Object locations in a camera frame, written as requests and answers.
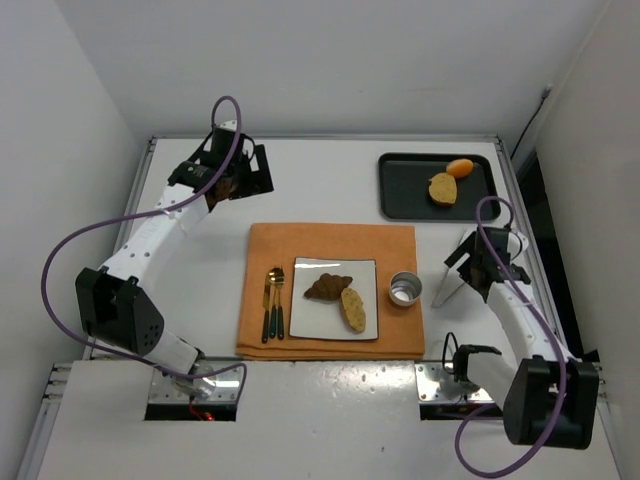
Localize metal serving tongs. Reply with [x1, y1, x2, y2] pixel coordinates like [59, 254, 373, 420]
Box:
[430, 227, 476, 310]

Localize dark brown bread piece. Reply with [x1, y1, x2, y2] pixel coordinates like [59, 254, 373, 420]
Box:
[304, 273, 353, 302]

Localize bread slice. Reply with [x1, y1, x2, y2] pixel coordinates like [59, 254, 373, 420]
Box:
[340, 287, 366, 333]
[428, 172, 458, 207]

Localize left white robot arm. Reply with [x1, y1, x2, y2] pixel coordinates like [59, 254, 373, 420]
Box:
[75, 121, 274, 399]

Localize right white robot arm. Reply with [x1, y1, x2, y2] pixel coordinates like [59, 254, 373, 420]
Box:
[445, 227, 599, 450]

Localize metal cup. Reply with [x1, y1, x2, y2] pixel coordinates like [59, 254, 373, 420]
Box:
[389, 271, 422, 308]

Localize orange round bun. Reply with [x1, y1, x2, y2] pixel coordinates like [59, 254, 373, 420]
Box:
[446, 158, 474, 179]

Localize black tray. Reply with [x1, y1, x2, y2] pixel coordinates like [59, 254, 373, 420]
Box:
[378, 153, 497, 223]

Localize white square plate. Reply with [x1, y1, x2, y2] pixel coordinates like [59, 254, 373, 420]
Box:
[289, 257, 379, 342]

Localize orange cloth placemat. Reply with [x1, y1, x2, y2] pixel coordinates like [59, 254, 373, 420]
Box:
[236, 223, 425, 361]

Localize gold spoon green handle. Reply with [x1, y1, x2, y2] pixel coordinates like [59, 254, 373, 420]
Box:
[268, 267, 284, 338]

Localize gold fork green handle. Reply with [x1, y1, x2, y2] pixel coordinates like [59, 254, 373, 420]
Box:
[275, 267, 285, 340]

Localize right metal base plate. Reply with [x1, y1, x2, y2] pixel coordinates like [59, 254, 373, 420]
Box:
[414, 361, 493, 405]

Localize metal base plate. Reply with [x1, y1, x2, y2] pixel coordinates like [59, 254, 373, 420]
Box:
[414, 361, 493, 405]
[148, 359, 246, 406]

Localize gold knife green handle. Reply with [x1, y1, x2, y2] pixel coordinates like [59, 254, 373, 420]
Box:
[261, 273, 271, 344]

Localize black wall cable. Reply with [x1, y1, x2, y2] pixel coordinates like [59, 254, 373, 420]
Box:
[512, 87, 551, 151]

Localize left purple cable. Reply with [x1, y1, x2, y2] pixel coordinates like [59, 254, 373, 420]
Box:
[40, 95, 249, 401]

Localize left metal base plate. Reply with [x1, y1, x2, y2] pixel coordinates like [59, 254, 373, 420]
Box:
[148, 359, 246, 406]

